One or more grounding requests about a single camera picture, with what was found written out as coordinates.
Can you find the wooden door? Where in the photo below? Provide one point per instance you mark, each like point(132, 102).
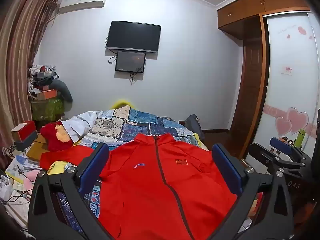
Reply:
point(250, 92)

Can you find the yellow printed cloth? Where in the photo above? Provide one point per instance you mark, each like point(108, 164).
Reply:
point(60, 167)

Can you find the red box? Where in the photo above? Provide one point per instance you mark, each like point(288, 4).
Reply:
point(26, 131)

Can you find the pink soft item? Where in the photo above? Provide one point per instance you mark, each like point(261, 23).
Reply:
point(32, 177)

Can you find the pile of clothes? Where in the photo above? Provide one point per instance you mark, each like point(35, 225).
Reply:
point(41, 78)

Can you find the red plush toy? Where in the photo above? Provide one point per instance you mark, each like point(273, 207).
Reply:
point(51, 137)

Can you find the striped brown curtain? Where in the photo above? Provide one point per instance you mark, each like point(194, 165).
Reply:
point(20, 55)

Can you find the small black wall monitor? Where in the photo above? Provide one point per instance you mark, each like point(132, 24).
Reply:
point(130, 61)

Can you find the pile of papers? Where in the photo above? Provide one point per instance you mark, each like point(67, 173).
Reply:
point(17, 177)

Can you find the green patterned cloth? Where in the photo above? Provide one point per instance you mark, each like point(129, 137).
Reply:
point(47, 108)

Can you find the grey long pillow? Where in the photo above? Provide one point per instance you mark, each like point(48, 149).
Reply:
point(63, 90)

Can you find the red white sticker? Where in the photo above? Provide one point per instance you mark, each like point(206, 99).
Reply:
point(287, 69)

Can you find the blue patchwork blanket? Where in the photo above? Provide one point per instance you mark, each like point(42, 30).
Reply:
point(145, 127)

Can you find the orange box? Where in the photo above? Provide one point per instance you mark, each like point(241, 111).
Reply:
point(48, 94)

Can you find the grey box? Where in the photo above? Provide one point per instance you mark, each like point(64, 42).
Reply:
point(25, 143)

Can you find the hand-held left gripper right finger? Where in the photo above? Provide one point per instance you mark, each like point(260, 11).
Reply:
point(226, 166)

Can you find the white air conditioner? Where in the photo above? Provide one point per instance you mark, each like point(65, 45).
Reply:
point(82, 1)

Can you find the red zip jacket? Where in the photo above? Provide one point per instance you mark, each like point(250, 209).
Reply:
point(150, 192)

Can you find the white cloth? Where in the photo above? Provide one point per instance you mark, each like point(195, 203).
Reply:
point(80, 123)

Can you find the yellow fluffy pillow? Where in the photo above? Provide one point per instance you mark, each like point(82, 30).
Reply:
point(121, 104)

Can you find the dark grey bag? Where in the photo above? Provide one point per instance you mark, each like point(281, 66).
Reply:
point(192, 122)

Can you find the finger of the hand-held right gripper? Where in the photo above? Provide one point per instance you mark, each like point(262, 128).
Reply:
point(281, 145)
point(262, 156)

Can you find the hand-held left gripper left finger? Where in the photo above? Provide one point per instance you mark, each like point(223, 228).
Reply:
point(96, 166)

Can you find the brown cardboard box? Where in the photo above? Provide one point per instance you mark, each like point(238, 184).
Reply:
point(35, 151)

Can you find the green bottle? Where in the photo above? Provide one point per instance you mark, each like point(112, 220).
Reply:
point(299, 138)

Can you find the black wall television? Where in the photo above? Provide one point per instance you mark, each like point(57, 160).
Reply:
point(133, 36)

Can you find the wooden overhead cabinet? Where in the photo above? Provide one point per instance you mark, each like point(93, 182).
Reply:
point(247, 7)

